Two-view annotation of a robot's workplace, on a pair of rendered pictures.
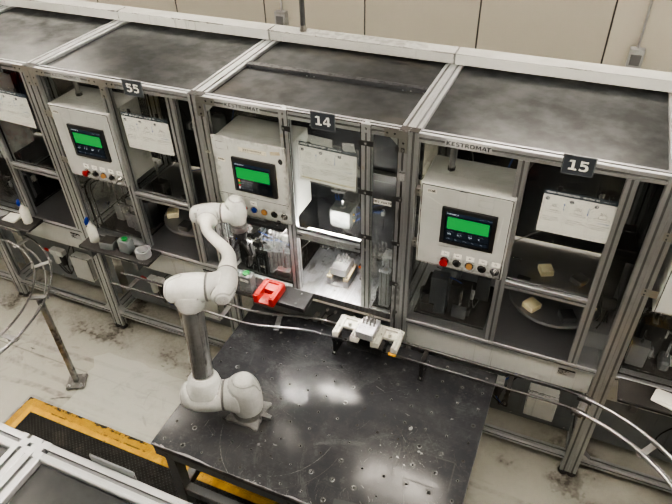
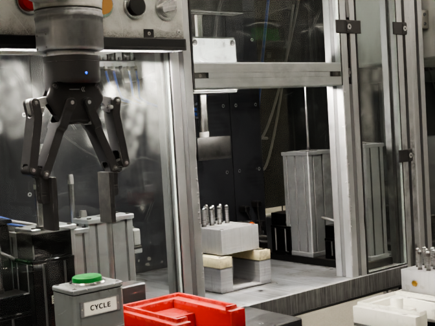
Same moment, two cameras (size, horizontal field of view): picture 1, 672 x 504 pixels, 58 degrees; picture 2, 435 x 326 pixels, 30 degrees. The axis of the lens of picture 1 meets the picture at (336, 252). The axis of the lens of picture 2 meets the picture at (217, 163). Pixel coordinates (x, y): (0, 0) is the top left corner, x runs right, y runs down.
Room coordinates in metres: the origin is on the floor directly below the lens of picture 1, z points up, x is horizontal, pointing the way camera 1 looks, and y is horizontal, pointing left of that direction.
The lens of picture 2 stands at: (1.95, 1.40, 1.24)
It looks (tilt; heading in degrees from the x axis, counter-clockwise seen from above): 3 degrees down; 297
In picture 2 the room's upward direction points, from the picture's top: 3 degrees counter-clockwise
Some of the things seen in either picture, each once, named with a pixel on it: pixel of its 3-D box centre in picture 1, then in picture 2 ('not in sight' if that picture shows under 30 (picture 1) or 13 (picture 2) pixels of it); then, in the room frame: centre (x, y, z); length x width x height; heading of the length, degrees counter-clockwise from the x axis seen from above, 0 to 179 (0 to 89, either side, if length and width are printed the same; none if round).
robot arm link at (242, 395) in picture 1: (243, 392); not in sight; (1.91, 0.48, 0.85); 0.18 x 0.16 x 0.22; 91
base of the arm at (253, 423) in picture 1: (252, 410); not in sight; (1.90, 0.45, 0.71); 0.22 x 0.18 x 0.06; 66
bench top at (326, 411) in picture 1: (331, 409); not in sight; (1.93, 0.05, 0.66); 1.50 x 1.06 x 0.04; 66
